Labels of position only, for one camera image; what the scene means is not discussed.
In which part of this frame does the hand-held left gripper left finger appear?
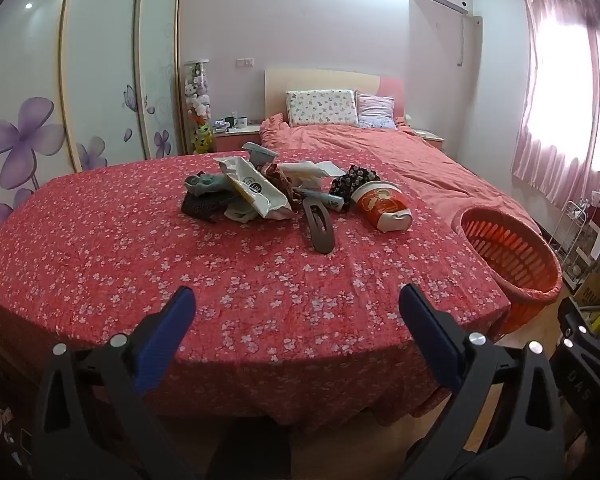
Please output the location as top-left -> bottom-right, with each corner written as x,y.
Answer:
32,286 -> 197,480

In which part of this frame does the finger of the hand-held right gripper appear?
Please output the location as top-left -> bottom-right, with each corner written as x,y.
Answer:
557,297 -> 600,361

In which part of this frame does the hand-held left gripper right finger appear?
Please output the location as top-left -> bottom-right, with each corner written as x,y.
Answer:
399,284 -> 566,480

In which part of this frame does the red plastic basket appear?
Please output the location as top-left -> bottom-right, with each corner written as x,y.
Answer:
452,206 -> 563,336

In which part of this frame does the dark knitted cloth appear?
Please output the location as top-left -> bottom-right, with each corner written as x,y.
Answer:
181,192 -> 236,223

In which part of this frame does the red instant noodle cup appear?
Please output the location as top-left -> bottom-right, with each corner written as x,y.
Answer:
351,180 -> 413,233

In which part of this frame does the white tissue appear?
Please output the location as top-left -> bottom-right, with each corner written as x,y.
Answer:
224,205 -> 258,224

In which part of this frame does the teal sock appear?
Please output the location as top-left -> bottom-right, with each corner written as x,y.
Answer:
184,171 -> 231,196

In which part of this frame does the blue and white tube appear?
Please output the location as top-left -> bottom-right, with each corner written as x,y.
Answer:
292,186 -> 346,211

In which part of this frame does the black floral cloth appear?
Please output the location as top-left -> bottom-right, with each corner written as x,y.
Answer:
327,165 -> 382,211

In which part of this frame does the white and yellow snack wrapper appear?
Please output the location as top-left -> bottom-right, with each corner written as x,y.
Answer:
215,156 -> 298,221

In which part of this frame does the red plaid cloth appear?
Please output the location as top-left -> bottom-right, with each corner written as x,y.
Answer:
265,164 -> 296,201

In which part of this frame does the pink cloth item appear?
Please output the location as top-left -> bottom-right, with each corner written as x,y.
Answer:
280,160 -> 348,181

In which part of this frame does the grey and white box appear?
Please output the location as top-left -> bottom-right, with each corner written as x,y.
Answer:
242,141 -> 280,166

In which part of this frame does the brown cardboard box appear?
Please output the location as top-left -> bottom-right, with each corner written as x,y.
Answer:
572,260 -> 600,311

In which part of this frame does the red floral tablecloth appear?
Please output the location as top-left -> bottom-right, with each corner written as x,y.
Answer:
0,150 -> 513,433

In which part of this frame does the bed with red bedding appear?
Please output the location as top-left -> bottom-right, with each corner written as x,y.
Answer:
259,114 -> 543,233

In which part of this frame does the pink nightstand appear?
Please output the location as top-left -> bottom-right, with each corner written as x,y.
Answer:
212,122 -> 266,153
412,129 -> 446,151

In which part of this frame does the yellow plush toy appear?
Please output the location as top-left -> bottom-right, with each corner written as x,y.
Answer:
193,124 -> 215,155

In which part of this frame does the pink curtain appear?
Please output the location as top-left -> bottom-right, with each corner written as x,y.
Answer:
510,0 -> 600,211

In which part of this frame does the pink striped pillow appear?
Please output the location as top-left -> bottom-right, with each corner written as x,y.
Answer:
355,91 -> 397,130

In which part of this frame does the clear tube of plush toys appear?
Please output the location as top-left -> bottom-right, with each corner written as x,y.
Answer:
184,60 -> 212,128

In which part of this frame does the white floral pillow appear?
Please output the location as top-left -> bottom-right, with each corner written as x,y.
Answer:
285,89 -> 360,128

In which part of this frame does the beige and pink headboard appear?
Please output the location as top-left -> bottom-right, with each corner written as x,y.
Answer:
264,68 -> 407,120

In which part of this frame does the wardrobe with purple flowers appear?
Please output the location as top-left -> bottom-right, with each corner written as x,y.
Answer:
0,0 -> 185,231

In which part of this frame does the white air conditioner pipe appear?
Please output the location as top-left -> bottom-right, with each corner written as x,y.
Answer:
455,12 -> 483,67

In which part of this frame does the white wire rack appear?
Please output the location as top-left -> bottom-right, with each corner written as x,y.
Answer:
555,200 -> 600,281

